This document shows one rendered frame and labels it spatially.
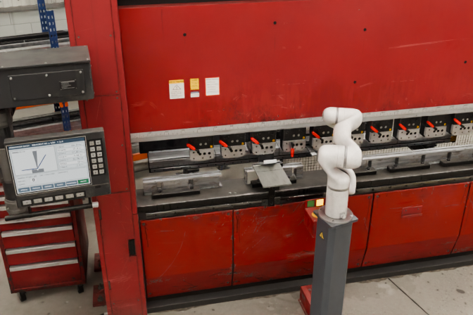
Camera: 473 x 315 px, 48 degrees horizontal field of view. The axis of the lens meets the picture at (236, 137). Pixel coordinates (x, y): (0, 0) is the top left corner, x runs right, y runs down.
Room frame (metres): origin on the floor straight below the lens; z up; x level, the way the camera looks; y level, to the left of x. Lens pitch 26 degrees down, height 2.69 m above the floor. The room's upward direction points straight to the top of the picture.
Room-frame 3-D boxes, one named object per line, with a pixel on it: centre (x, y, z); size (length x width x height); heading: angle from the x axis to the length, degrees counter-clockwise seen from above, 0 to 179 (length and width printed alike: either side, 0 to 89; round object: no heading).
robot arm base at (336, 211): (2.50, -0.55, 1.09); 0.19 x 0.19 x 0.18
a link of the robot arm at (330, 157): (2.50, -0.52, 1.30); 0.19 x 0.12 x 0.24; 79
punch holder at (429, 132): (3.33, -1.34, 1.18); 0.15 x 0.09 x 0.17; 102
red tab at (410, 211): (3.14, -1.23, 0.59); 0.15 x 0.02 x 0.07; 102
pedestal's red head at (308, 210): (2.84, -0.55, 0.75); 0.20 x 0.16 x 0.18; 104
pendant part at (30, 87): (2.38, 0.94, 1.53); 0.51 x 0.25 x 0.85; 107
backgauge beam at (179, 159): (3.47, -0.52, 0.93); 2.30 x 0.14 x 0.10; 102
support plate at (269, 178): (2.94, -0.22, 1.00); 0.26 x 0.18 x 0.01; 12
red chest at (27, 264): (3.12, 1.35, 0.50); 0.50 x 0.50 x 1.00; 12
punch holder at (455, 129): (3.37, -1.54, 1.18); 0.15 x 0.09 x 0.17; 102
